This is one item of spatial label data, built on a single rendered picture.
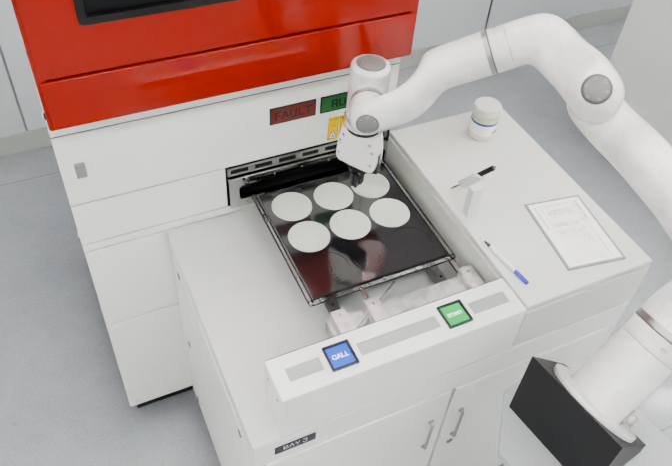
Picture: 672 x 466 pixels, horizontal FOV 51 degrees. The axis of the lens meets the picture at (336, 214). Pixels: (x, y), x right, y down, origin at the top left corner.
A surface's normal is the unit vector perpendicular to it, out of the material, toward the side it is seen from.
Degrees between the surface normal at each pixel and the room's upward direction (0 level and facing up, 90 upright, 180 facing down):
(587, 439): 90
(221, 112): 90
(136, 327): 90
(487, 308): 0
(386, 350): 0
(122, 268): 90
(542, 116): 0
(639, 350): 45
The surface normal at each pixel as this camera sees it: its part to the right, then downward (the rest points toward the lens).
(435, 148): 0.06, -0.70
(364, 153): -0.46, 0.59
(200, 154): 0.42, 0.66
